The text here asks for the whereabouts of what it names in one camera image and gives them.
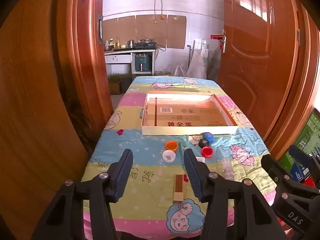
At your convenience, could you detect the green printed carton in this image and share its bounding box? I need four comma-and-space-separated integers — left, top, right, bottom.
277, 110, 320, 188

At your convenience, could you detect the white bottle cap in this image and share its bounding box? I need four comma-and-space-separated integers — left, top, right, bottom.
162, 150, 176, 163

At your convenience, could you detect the red bottle cap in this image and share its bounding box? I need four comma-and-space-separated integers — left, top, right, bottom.
201, 146, 214, 158

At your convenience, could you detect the dark planter with grass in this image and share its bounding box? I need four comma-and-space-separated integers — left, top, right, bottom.
120, 75, 132, 93

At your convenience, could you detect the teal kitchen appliance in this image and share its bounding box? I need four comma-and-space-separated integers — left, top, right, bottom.
135, 53, 151, 72

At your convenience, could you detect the clear plastic container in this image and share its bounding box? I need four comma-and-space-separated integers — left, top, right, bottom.
221, 157, 235, 180

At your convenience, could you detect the clear plastic bag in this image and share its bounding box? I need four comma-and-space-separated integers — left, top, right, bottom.
174, 65, 187, 77

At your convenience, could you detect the wooden door with handle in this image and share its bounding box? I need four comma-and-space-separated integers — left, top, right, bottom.
217, 0, 299, 140

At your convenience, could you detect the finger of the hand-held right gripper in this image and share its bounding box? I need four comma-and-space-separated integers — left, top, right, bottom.
289, 144, 318, 188
261, 155, 320, 201

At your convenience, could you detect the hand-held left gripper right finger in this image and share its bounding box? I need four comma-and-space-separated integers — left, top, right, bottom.
183, 149, 288, 240

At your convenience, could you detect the leaning metal pipe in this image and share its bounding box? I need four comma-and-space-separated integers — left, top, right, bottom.
187, 44, 193, 70

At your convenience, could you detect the cartoon printed tablecloth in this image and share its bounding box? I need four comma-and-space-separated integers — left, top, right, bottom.
81, 76, 278, 240

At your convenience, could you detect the white sack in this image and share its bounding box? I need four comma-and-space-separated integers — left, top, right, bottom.
187, 47, 209, 79

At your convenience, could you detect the wooden door frame post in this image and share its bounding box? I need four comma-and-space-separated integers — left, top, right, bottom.
262, 0, 320, 160
54, 0, 114, 155

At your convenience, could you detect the small wooden block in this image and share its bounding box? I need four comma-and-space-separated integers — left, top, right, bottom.
173, 174, 184, 203

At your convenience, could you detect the plain wooden panel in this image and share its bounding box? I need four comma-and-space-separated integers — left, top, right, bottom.
0, 0, 73, 240

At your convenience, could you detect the shallow cardboard box tray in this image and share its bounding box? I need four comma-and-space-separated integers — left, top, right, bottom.
141, 91, 239, 135

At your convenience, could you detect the metal door handle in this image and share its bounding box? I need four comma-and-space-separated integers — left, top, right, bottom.
220, 30, 227, 54

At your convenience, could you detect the white kitchen counter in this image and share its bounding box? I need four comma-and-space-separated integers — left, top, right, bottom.
104, 49, 156, 75

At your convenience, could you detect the wooden planter with grass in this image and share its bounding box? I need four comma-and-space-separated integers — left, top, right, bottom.
108, 74, 123, 95

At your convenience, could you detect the black gas stove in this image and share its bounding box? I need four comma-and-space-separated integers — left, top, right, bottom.
134, 39, 157, 50

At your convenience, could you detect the cardboard wall panel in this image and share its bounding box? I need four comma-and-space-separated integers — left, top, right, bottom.
102, 14, 187, 49

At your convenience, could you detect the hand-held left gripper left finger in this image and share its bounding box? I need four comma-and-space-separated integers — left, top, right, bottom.
31, 149, 134, 240

